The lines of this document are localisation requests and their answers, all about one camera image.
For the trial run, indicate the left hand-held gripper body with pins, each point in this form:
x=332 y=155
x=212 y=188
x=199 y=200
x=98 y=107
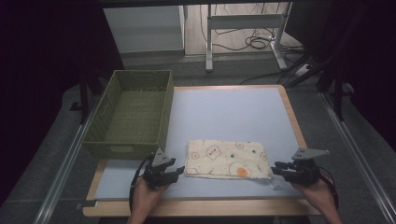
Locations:
x=157 y=172

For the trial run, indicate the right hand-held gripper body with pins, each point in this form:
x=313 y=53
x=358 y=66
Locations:
x=303 y=172

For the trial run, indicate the person's left hand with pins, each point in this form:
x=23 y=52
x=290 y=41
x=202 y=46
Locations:
x=146 y=196

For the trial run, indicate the person's right hand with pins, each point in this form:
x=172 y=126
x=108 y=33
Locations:
x=317 y=194

